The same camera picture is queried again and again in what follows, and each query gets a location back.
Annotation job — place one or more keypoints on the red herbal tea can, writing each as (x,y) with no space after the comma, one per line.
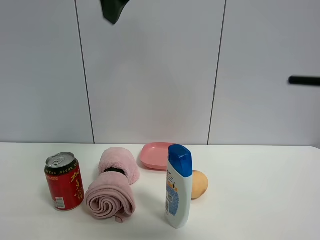
(64,180)

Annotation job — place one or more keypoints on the pink plastic dish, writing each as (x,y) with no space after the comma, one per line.
(154,155)

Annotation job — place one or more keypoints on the white blue shampoo bottle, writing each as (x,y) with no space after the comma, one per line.
(179,179)

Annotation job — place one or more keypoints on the orange egg-shaped ball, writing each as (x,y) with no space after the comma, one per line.
(200,184)

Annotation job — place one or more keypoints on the rolled pink towel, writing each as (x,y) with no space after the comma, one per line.
(111,195)

